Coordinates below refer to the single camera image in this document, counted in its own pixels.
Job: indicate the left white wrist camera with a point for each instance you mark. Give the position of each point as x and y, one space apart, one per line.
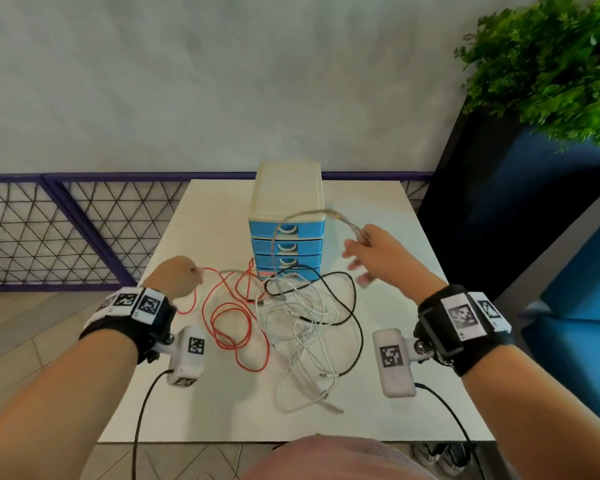
185 359

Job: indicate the blue plastic drawer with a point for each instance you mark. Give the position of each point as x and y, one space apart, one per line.
310 247
310 229
310 275
310 262

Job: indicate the person's left hand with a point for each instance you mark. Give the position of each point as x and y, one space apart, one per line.
175 277

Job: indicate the white table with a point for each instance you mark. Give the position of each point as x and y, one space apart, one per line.
220 409

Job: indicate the green artificial plant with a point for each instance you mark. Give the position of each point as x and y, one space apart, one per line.
555 69

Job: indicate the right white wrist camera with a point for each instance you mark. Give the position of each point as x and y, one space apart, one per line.
392 379

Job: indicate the white drawer cabinet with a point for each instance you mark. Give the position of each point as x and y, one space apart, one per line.
287 189

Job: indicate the person's right hand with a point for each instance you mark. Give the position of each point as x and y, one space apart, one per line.
390 259

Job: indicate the person's left forearm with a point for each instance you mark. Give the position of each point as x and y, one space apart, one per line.
55 404

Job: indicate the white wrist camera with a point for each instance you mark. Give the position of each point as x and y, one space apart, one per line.
185 359
392 379

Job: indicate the black planter box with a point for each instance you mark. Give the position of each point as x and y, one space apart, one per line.
480 194

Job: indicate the grey sneaker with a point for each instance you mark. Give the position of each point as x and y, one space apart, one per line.
457 459
427 454

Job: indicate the person's pink shirt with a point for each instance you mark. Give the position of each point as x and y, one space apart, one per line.
330 459

